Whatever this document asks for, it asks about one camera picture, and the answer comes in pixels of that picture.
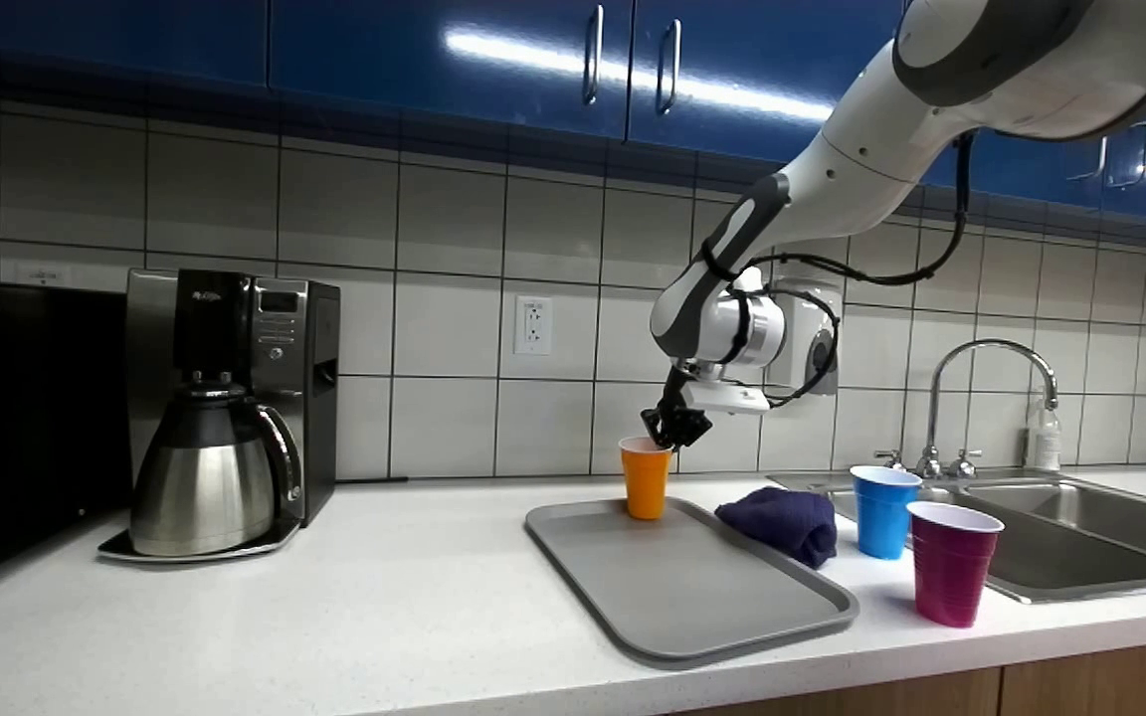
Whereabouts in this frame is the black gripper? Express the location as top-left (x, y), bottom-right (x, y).
top-left (637, 363), bottom-right (715, 453)

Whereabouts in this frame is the orange plastic cup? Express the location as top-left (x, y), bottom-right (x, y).
top-left (619, 433), bottom-right (677, 526)

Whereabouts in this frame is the blue plastic cup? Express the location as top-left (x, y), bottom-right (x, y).
top-left (849, 462), bottom-right (929, 562)

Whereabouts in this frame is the purple plastic cup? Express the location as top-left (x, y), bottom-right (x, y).
top-left (904, 495), bottom-right (1007, 630)

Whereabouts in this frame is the grey plastic tray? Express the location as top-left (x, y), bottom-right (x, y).
top-left (523, 491), bottom-right (865, 668)

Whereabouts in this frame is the dark blue cloth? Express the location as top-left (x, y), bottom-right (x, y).
top-left (713, 482), bottom-right (845, 571)

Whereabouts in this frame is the chrome gooseneck faucet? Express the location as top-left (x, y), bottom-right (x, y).
top-left (875, 335), bottom-right (1066, 485)

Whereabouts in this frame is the clear soap bottle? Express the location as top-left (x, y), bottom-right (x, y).
top-left (1018, 393), bottom-right (1066, 477)

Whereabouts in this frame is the black steel coffee maker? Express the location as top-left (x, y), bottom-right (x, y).
top-left (96, 265), bottom-right (348, 568)

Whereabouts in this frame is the stainless steel double sink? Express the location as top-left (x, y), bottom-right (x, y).
top-left (824, 474), bottom-right (1146, 607)

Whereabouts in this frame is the wooden base cabinet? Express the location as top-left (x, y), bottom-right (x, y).
top-left (677, 630), bottom-right (1146, 716)

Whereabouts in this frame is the stainless steel coffee carafe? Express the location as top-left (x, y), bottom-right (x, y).
top-left (129, 388), bottom-right (307, 556)

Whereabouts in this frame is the black microwave oven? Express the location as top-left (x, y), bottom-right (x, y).
top-left (0, 274), bottom-right (136, 599)

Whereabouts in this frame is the white wall outlet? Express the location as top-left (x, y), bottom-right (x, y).
top-left (514, 290), bottom-right (559, 357)

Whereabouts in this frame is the white wall soap dispenser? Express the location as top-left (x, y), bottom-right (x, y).
top-left (784, 276), bottom-right (849, 397)

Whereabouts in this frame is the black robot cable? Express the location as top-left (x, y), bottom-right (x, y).
top-left (746, 129), bottom-right (979, 410)

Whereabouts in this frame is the blue glossy wall cabinet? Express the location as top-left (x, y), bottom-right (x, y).
top-left (0, 0), bottom-right (1146, 235)

